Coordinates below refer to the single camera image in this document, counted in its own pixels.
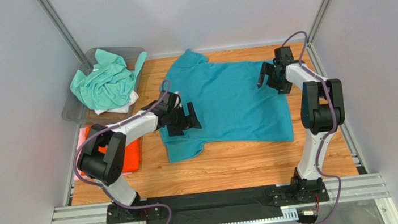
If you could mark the mint green t shirt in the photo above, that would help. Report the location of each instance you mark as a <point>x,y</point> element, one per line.
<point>110,84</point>

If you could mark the pink folded t shirt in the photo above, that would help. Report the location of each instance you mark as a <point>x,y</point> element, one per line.
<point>81,138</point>

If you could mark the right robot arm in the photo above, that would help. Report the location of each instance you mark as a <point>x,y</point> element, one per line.
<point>322,107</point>

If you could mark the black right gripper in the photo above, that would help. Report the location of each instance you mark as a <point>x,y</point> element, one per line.
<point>271,74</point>

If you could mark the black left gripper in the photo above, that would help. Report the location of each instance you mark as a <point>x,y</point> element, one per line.
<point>190,120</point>

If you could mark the orange folded t shirt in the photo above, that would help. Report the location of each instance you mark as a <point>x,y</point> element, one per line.
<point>132,157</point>

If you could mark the black base mat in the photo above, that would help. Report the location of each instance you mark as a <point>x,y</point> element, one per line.
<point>236,205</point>

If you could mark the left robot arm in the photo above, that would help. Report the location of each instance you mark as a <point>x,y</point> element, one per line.
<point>100,159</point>

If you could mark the clear plastic bin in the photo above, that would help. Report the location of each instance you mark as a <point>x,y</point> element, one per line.
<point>76,112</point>

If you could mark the blue t shirt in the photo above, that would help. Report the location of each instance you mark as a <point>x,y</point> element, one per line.
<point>228,105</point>

